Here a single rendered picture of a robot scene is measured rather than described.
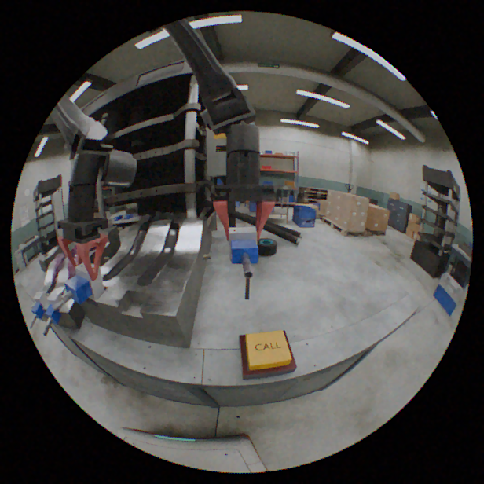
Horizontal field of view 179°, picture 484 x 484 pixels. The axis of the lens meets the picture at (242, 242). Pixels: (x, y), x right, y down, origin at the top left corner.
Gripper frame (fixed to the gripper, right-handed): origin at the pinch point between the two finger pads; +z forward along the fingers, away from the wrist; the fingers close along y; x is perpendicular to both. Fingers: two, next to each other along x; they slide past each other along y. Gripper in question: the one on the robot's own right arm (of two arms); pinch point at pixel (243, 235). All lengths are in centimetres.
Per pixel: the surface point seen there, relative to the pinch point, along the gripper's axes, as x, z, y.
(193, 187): -59, -9, 22
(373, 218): -254, 37, -349
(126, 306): 11.2, 8.7, 20.9
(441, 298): 19, 86, -284
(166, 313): 13.3, 6.6, 11.3
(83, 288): 15.3, 3.0, 26.4
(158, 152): -66, -34, 47
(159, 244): -9.9, 5.1, 21.8
